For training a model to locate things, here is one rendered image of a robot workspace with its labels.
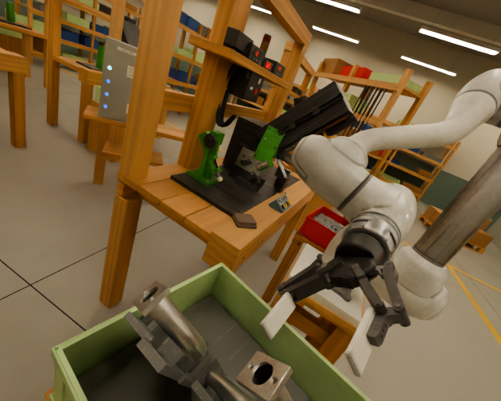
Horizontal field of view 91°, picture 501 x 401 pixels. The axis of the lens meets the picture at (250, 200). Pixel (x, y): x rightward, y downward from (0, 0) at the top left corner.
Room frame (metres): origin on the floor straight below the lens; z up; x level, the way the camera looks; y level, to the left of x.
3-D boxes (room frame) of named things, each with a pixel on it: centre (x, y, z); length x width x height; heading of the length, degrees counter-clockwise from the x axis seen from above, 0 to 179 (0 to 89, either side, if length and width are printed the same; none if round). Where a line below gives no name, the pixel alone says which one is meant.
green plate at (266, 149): (1.50, 0.02, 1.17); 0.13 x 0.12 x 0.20; 161
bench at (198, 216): (1.59, 0.05, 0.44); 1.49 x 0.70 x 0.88; 161
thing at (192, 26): (6.85, 2.93, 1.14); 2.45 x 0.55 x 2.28; 166
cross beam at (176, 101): (1.71, 0.40, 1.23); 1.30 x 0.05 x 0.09; 161
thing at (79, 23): (7.11, 5.96, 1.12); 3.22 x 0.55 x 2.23; 166
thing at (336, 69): (4.83, -0.89, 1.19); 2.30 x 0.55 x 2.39; 27
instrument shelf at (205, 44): (1.67, 0.30, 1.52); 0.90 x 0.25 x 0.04; 161
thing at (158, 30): (1.69, 0.34, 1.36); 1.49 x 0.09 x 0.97; 161
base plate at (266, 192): (1.59, 0.05, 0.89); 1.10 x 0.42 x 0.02; 161
